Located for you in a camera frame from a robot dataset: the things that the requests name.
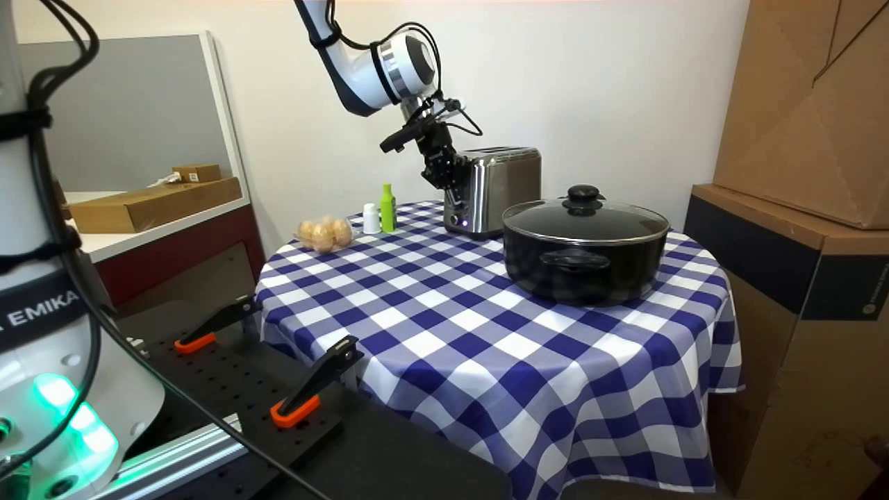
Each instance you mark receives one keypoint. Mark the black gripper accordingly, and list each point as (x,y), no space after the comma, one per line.
(434,133)

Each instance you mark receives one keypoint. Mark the silver toaster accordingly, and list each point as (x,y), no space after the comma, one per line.
(501,183)

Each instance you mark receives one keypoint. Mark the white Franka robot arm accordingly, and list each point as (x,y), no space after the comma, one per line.
(370,73)

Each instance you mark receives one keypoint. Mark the small green bottle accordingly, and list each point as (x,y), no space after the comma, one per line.
(387,211)

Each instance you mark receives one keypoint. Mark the small white bottle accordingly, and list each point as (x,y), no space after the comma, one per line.
(370,221)

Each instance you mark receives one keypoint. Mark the glass pot lid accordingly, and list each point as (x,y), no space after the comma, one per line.
(591,221)

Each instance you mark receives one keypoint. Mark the black cooking pot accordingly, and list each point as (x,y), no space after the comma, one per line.
(583,268)

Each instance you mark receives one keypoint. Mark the blue white checkered tablecloth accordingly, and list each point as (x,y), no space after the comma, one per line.
(461,343)

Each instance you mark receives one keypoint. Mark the small cardboard piece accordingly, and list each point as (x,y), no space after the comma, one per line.
(198,173)

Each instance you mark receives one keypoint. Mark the white desk with red front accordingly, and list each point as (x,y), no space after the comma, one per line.
(176,251)

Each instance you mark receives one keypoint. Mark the flat cardboard box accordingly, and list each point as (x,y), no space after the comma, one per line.
(148,209)

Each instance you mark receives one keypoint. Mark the grey partition panel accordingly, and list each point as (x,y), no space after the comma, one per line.
(127,111)

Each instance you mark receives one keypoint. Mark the large cardboard box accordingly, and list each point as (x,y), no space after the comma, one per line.
(807,100)

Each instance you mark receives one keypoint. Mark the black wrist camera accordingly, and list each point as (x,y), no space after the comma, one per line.
(401,140)

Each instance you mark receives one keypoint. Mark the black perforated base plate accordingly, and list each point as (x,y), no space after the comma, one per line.
(230,379)

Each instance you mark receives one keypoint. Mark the aluminium rail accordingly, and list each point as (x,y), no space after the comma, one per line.
(176,454)

